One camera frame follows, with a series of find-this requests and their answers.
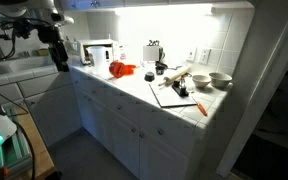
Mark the white kitchen sink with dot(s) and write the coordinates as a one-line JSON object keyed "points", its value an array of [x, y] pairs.
{"points": [[17, 65]]}

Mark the white sink base cabinet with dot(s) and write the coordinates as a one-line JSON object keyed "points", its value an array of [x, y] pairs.
{"points": [[47, 106]]}

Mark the dark cutting board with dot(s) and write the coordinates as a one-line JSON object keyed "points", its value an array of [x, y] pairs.
{"points": [[170, 97]]}

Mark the small ceramic bowl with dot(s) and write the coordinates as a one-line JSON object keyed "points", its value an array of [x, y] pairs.
{"points": [[201, 81]]}

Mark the white counter base cabinet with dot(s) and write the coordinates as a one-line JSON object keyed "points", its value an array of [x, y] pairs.
{"points": [[134, 133]]}

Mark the yellow sponge dish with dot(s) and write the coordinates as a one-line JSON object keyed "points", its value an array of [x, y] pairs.
{"points": [[43, 52]]}

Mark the red stop button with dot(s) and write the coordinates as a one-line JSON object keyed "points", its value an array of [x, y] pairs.
{"points": [[2, 172]]}

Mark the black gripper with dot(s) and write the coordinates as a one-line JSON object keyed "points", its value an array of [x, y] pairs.
{"points": [[50, 35]]}

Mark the white plastic jar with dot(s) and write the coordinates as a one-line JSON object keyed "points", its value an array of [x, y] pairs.
{"points": [[99, 58]]}

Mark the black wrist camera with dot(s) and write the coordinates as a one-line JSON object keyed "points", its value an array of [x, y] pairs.
{"points": [[22, 28]]}

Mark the white toaster oven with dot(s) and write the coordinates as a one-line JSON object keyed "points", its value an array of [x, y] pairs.
{"points": [[84, 50]]}

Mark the large ceramic bowl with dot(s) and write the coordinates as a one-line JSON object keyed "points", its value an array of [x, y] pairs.
{"points": [[220, 79]]}

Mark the white wall outlet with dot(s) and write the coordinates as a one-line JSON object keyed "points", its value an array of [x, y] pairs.
{"points": [[204, 56]]}

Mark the wooden rolling pin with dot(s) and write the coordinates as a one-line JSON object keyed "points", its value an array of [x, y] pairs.
{"points": [[175, 75]]}

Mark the white bottle red label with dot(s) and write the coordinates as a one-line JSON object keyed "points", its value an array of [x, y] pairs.
{"points": [[122, 53]]}

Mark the black alarm clock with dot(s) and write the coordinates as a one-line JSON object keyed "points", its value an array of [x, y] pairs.
{"points": [[153, 52]]}

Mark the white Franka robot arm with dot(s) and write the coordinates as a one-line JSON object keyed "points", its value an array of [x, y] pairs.
{"points": [[20, 6]]}

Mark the wooden table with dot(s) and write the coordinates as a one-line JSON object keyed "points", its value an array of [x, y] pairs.
{"points": [[34, 146]]}

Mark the black pepper grinder set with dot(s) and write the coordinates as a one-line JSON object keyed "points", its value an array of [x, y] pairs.
{"points": [[181, 87]]}

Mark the white upper cabinets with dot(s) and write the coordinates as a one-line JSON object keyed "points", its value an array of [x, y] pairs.
{"points": [[134, 2]]}

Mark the under-cabinet light strip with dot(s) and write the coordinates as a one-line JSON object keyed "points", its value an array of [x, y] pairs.
{"points": [[164, 8]]}

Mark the white wall switch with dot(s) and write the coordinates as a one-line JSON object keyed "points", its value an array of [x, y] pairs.
{"points": [[191, 54]]}

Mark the red jar lid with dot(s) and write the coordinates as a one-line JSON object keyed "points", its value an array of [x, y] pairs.
{"points": [[116, 69]]}

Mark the small black measuring cup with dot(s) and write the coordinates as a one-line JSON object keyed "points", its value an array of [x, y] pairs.
{"points": [[149, 76]]}

